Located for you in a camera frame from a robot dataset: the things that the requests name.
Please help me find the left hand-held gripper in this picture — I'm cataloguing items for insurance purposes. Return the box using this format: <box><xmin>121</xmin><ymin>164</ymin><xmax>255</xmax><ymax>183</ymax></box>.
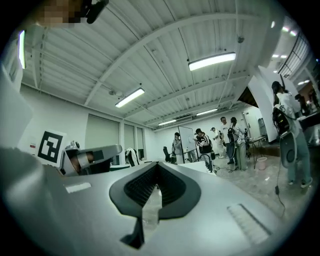
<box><xmin>37</xmin><ymin>129</ymin><xmax>123</xmax><ymax>177</ymax></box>

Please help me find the clear bottle with red cap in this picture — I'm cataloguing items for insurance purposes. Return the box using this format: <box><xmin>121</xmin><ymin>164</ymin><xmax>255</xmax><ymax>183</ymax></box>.
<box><xmin>141</xmin><ymin>188</ymin><xmax>162</xmax><ymax>226</ymax></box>

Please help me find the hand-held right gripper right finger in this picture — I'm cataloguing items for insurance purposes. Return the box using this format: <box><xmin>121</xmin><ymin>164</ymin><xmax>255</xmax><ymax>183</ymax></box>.
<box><xmin>143</xmin><ymin>161</ymin><xmax>300</xmax><ymax>256</ymax></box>

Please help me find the dark table with black legs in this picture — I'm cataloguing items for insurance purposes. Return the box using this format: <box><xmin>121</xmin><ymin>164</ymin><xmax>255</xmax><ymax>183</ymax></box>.
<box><xmin>246</xmin><ymin>135</ymin><xmax>268</xmax><ymax>170</ymax></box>

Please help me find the black office chair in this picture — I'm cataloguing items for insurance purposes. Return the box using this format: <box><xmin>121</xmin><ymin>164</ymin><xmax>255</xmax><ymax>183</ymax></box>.
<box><xmin>162</xmin><ymin>146</ymin><xmax>173</xmax><ymax>163</ymax></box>

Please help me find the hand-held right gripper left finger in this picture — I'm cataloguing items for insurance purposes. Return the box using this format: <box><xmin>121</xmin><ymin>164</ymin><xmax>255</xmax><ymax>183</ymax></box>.
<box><xmin>43</xmin><ymin>161</ymin><xmax>159</xmax><ymax>256</ymax></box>

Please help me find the whiteboard on black stand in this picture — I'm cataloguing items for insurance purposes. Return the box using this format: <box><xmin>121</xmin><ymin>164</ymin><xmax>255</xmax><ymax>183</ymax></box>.
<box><xmin>177</xmin><ymin>125</ymin><xmax>198</xmax><ymax>162</ymax></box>

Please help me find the person's face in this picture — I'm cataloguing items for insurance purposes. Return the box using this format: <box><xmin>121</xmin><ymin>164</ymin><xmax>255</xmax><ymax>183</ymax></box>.
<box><xmin>41</xmin><ymin>0</ymin><xmax>83</xmax><ymax>30</ymax></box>

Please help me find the grey rounded device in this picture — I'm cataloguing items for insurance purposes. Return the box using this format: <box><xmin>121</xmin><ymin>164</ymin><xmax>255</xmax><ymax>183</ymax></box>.
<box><xmin>279</xmin><ymin>132</ymin><xmax>298</xmax><ymax>169</ymax></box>

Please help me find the black floor cable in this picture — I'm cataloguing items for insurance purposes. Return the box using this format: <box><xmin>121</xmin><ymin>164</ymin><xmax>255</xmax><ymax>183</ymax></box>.
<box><xmin>274</xmin><ymin>159</ymin><xmax>286</xmax><ymax>218</ymax></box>

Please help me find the black head-worn camera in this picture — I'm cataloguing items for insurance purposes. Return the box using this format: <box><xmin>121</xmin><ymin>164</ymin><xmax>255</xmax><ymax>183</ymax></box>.
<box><xmin>86</xmin><ymin>0</ymin><xmax>110</xmax><ymax>25</ymax></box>

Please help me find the office chair with white cloth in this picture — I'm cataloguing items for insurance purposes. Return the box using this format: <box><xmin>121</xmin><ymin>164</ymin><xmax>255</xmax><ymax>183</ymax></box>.
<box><xmin>124</xmin><ymin>147</ymin><xmax>141</xmax><ymax>167</ymax></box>

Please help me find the person's left hand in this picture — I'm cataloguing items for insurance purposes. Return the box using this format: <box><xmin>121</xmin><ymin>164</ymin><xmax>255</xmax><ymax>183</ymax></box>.
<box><xmin>69</xmin><ymin>153</ymin><xmax>95</xmax><ymax>173</ymax></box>

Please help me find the grey window blind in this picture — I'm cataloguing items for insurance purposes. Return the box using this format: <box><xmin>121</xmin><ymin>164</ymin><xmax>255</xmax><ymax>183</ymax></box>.
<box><xmin>124</xmin><ymin>123</ymin><xmax>135</xmax><ymax>150</ymax></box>
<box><xmin>85</xmin><ymin>113</ymin><xmax>120</xmax><ymax>151</ymax></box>
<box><xmin>136</xmin><ymin>126</ymin><xmax>145</xmax><ymax>151</ymax></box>

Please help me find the black stair railing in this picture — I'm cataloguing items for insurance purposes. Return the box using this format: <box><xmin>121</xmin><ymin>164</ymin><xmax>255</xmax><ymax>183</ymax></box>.
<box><xmin>284</xmin><ymin>29</ymin><xmax>313</xmax><ymax>76</ymax></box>

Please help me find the pink plastic bin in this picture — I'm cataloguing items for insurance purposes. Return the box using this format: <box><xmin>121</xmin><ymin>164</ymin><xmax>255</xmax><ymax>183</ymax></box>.
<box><xmin>256</xmin><ymin>156</ymin><xmax>268</xmax><ymax>171</ymax></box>

